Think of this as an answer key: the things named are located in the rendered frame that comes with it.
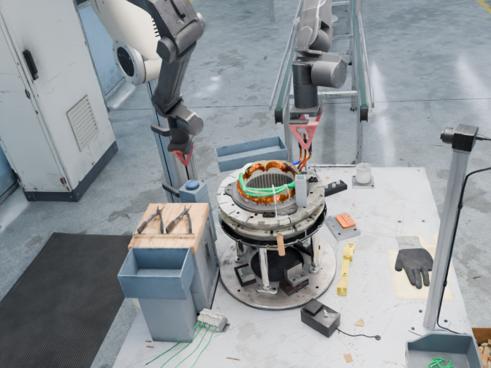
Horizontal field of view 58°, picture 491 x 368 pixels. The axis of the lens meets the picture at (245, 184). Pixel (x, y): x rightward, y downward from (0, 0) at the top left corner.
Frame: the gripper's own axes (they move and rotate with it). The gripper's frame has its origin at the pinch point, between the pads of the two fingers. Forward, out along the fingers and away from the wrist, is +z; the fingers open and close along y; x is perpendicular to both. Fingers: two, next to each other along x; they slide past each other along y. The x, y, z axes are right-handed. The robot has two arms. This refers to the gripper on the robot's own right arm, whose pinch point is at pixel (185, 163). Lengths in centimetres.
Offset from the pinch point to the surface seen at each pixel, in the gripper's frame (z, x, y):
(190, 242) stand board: 3.2, -9.9, -33.2
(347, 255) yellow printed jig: 30, -53, -9
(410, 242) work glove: 30, -74, -1
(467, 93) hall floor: 118, -172, 296
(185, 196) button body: 9.9, 0.6, -5.3
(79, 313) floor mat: 113, 86, 18
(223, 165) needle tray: 6.4, -10.1, 8.5
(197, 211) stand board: 3.7, -8.4, -19.7
